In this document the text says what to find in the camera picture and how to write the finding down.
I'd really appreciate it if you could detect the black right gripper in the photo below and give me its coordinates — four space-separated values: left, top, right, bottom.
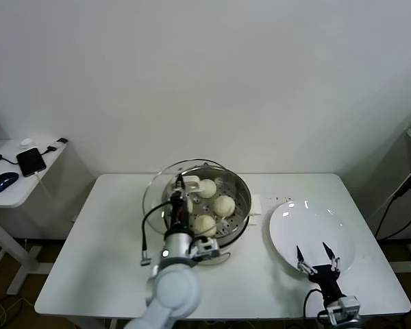
297 242 343 300

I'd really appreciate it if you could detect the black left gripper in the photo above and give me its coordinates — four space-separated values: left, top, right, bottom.
169 174 192 234

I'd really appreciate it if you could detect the glass lid with cream handle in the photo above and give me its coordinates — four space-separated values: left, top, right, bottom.
142 158 240 247

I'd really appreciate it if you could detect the perforated steel steamer basket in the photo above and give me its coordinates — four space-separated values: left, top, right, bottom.
161 167 253 247

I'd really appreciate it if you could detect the white round plate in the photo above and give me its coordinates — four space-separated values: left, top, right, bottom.
269 200 357 279

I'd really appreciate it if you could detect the black power adapter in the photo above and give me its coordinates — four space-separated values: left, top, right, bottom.
392 169 411 199

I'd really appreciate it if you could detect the white adapter with black plugs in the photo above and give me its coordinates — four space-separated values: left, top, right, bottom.
46 137 69 154

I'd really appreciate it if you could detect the black smartphone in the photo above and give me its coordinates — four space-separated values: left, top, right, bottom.
16 147 47 178

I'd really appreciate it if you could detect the white side desk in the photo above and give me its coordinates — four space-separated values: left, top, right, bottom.
0 138 69 295

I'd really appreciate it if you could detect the blue computer mouse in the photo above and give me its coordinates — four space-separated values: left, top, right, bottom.
0 171 21 193

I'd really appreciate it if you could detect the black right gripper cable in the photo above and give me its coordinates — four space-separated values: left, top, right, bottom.
303 287 326 321

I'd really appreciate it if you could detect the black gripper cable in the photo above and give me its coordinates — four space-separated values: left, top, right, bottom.
303 287 326 321
140 200 174 267

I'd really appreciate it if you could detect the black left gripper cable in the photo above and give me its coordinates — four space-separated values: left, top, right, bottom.
140 200 174 267

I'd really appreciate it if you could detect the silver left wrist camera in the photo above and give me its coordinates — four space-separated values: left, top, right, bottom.
190 236 222 262

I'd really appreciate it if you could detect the black power cable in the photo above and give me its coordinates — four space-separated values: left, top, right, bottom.
375 186 411 241

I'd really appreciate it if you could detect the white charging cable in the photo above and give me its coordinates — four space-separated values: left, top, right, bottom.
34 171 55 206

